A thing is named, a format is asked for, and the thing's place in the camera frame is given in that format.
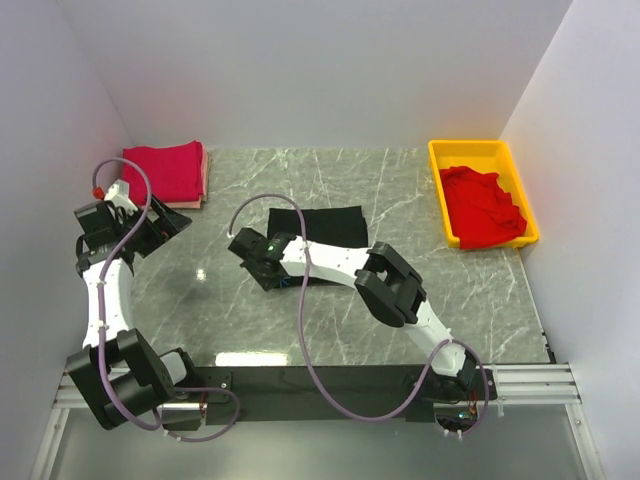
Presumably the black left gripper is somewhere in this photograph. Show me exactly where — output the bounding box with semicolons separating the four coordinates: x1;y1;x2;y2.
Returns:
115;194;190;258

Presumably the black t shirt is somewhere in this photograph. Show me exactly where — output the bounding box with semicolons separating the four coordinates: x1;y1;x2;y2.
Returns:
266;204;369;290

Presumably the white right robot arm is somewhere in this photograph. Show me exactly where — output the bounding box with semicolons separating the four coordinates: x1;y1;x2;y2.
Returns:
229;228;496;403

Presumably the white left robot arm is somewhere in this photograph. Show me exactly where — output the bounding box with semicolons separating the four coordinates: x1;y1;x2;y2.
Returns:
66;194;200;430

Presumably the folded magenta t shirt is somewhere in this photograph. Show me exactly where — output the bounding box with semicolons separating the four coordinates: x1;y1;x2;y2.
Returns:
122;141;204;204

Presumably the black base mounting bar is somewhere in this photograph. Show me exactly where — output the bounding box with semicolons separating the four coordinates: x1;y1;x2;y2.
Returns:
140;363;496;432

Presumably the red t shirt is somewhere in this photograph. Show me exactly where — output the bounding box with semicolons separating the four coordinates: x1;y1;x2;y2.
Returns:
439;166;527;250

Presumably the yellow plastic bin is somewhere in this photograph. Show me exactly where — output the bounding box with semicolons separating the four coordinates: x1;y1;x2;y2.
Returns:
428;139;539;250

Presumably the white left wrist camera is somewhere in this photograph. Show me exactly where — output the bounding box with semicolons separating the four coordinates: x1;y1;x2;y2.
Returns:
104;180;138;214

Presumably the aluminium frame rail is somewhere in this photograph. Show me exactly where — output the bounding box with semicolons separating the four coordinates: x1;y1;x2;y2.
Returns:
32;364;603;479

